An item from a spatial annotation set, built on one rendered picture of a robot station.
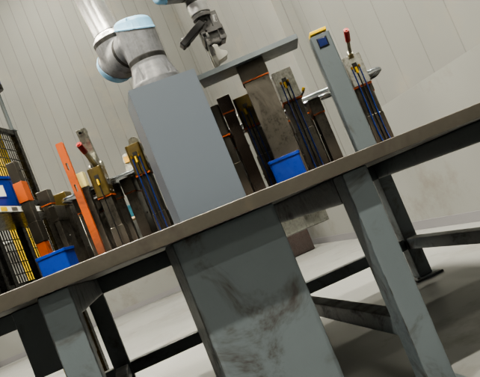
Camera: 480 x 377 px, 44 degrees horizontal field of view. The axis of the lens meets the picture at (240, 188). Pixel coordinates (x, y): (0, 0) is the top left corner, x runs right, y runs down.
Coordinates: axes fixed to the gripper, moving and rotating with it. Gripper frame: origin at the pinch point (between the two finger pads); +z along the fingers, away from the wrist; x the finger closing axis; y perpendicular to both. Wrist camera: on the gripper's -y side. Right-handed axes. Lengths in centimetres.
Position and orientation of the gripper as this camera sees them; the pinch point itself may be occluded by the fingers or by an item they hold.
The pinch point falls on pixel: (217, 69)
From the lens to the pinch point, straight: 217.1
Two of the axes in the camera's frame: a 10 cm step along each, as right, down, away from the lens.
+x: -0.8, 0.9, 9.9
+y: 9.2, -3.7, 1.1
